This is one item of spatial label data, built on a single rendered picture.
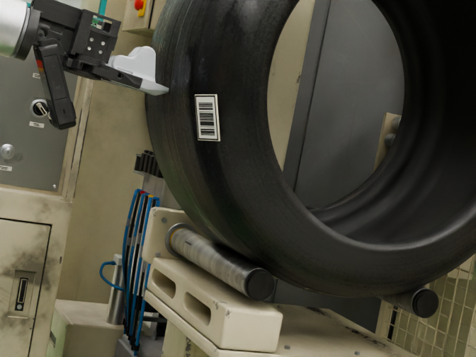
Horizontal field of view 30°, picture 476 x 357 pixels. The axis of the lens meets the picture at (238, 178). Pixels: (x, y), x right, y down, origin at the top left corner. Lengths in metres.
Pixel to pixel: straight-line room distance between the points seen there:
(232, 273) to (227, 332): 0.09
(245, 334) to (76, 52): 0.45
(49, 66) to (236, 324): 0.43
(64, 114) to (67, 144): 0.73
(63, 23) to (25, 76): 0.71
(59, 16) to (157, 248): 0.51
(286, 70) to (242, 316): 0.55
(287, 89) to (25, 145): 0.59
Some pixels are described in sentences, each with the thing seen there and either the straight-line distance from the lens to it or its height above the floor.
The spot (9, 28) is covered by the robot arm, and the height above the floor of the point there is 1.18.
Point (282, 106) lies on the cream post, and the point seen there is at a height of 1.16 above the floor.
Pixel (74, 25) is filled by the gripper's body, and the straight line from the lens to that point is 1.20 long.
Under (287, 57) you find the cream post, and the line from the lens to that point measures 1.63.
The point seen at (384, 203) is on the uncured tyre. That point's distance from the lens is 1.59.
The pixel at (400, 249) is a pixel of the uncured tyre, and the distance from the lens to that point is 1.28.
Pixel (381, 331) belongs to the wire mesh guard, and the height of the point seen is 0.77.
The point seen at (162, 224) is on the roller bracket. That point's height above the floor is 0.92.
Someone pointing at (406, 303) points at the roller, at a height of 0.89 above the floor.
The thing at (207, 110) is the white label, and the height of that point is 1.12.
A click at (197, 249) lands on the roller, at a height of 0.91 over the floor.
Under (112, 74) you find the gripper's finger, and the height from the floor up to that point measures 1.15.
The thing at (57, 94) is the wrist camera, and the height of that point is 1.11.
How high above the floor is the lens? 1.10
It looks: 3 degrees down
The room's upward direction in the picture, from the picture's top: 11 degrees clockwise
